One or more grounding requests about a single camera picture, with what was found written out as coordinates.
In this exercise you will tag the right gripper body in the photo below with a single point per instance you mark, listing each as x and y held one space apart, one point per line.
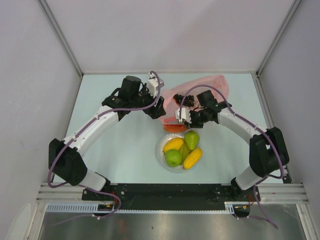
198 118

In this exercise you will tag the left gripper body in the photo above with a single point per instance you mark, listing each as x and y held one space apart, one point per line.
152 111

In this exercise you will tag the fake watermelon slice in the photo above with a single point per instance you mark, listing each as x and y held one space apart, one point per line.
175 128

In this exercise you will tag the pink plastic bag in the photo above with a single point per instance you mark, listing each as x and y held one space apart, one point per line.
217 81

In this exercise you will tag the green fake pear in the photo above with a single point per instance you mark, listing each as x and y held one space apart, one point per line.
191 138

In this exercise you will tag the yellow fake mango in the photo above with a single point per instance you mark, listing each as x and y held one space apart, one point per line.
173 144

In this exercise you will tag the white paper plate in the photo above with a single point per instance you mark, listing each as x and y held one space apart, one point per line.
160 153

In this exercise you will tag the orange fake fruit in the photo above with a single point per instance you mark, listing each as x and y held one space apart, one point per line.
192 158

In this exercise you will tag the green fake apple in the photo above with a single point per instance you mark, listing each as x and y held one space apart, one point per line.
173 158

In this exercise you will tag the dark fake grapes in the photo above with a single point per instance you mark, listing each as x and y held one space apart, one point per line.
187 101

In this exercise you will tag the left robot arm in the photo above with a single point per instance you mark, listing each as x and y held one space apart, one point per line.
65 157

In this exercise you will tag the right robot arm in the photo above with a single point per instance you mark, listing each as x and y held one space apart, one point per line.
268 153

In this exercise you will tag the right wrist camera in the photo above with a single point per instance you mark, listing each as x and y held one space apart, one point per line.
183 115

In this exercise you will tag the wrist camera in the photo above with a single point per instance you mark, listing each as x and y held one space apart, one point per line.
183 115
154 84

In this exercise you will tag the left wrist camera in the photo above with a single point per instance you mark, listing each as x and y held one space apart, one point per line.
154 84

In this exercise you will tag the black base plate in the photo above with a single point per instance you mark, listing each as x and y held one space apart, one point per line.
178 197

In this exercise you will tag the white cable duct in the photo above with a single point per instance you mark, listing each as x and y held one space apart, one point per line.
97 208

